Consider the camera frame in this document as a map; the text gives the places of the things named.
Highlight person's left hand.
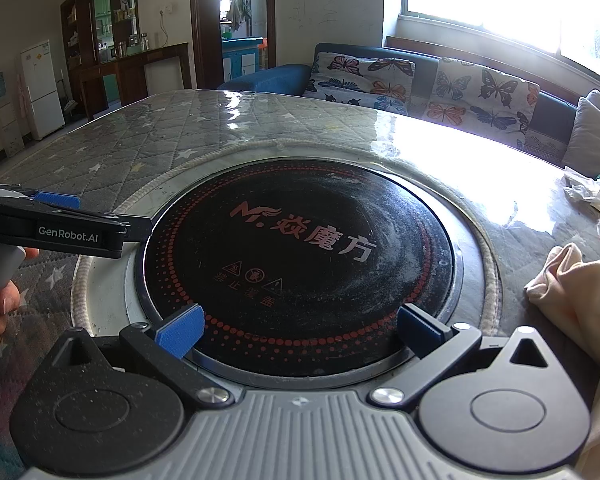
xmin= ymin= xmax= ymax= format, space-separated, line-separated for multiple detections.
xmin=0 ymin=247 xmax=41 ymax=352

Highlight white plastic bag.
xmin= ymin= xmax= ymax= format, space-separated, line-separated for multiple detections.
xmin=564 ymin=166 xmax=600 ymax=221

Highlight round black induction cooktop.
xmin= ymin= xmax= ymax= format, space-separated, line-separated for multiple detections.
xmin=135 ymin=160 xmax=464 ymax=379

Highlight blue kitchen cabinet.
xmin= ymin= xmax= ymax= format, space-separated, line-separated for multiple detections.
xmin=222 ymin=36 xmax=267 ymax=80

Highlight grey pillow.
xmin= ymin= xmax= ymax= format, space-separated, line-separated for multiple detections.
xmin=561 ymin=89 xmax=600 ymax=182

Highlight hanging grey clothes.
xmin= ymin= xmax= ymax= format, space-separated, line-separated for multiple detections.
xmin=227 ymin=0 xmax=254 ymax=34

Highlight dark wooden door frame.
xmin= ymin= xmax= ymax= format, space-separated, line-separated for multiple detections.
xmin=189 ymin=0 xmax=278 ymax=93

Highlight cream sweater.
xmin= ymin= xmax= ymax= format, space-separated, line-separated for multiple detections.
xmin=524 ymin=242 xmax=600 ymax=480

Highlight dark blue sofa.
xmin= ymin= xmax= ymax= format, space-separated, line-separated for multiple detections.
xmin=216 ymin=42 xmax=600 ymax=171

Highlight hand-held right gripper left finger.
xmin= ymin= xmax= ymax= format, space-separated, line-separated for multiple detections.
xmin=44 ymin=304 xmax=233 ymax=409

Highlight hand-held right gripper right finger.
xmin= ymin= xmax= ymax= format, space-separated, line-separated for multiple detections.
xmin=369 ymin=304 xmax=564 ymax=407

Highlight dark wooden shelf cabinet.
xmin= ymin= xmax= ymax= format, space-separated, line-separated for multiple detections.
xmin=60 ymin=0 xmax=192 ymax=122

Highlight butterfly print cushion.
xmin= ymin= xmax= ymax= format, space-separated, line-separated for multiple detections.
xmin=420 ymin=57 xmax=542 ymax=150
xmin=302 ymin=52 xmax=416 ymax=117

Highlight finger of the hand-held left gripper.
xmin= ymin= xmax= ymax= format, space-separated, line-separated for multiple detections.
xmin=79 ymin=211 xmax=154 ymax=243
xmin=22 ymin=190 xmax=82 ymax=212

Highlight white refrigerator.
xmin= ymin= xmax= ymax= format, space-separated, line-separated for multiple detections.
xmin=20 ymin=40 xmax=66 ymax=142

